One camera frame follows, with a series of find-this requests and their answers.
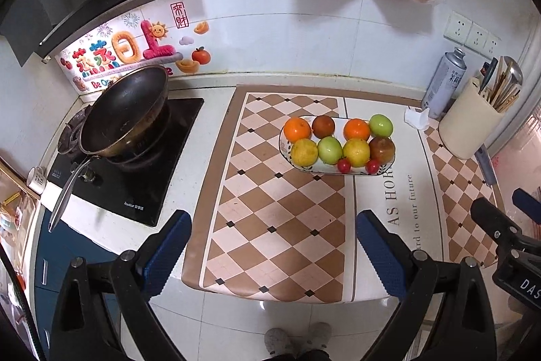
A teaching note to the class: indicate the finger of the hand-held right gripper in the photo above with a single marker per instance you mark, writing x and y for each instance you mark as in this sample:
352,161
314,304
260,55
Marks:
490,217
528,202

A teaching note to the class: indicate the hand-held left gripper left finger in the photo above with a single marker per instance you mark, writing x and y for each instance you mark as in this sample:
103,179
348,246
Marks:
169,251

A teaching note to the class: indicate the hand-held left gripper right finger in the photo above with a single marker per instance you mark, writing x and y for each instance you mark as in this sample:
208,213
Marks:
380,251

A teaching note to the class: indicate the floral glass plate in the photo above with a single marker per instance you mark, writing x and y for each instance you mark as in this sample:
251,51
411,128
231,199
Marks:
321,168

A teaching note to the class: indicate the orange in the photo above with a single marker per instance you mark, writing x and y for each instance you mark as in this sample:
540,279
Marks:
297,129
357,129

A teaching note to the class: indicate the kitchen knife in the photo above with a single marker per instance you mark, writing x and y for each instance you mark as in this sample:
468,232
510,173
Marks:
486,166

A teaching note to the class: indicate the black glass gas stove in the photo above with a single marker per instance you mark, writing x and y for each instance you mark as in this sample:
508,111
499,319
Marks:
169,175

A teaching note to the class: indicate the red cherry tomato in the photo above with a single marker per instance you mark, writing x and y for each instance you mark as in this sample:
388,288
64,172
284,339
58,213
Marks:
372,166
343,165

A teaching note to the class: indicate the cream utensil holder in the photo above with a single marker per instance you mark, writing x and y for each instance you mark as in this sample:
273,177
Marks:
465,124

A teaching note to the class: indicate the reddish brown apple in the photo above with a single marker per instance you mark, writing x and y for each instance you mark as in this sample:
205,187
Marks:
382,149
323,126

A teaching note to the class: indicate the yellow citrus fruit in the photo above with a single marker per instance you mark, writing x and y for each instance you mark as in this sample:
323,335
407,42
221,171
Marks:
304,151
356,152

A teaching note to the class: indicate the person's grey shoe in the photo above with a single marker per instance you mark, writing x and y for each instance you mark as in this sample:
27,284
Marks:
319,335
277,340

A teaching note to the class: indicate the bundle of chopsticks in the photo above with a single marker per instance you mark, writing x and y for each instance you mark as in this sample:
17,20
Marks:
503,94

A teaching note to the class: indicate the checkered kitchen mat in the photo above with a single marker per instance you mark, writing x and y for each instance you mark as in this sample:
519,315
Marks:
274,217

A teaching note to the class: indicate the green apple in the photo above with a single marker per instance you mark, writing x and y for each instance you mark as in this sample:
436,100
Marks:
330,149
381,125

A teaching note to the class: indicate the blue cabinet front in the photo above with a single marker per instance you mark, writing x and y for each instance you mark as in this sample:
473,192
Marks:
50,259

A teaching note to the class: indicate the crumpled white tissue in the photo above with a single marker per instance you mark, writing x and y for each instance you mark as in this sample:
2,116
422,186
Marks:
416,118

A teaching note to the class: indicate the metal spoon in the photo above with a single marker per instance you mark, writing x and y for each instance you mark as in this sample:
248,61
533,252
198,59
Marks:
514,73

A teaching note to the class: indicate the person's dark trousers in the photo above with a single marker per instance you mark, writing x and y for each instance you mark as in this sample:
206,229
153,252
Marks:
300,356

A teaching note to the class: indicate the grey spray can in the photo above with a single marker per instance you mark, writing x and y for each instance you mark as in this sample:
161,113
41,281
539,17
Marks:
443,86

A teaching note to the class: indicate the black wok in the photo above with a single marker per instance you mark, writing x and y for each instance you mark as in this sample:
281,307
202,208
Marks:
126,107

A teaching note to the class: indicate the small white cup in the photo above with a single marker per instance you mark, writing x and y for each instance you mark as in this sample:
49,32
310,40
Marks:
36,178

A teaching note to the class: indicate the white wall socket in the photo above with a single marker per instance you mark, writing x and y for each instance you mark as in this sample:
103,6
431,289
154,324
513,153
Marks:
457,26
477,35
492,44

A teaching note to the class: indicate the gold ingot wall sticker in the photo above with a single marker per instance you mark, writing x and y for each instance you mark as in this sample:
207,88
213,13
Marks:
202,27
186,66

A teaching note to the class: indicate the orange fruit wall sticker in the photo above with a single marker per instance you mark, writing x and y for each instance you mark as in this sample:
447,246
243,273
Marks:
201,55

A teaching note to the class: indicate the large festive wall sticker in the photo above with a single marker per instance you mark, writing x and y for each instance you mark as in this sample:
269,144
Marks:
126,48

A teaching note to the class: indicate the pink cloud wall sticker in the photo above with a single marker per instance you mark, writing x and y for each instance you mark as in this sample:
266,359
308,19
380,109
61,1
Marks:
186,41

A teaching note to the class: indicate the red seal wall sticker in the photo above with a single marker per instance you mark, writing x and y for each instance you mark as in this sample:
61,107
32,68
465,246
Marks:
178,15

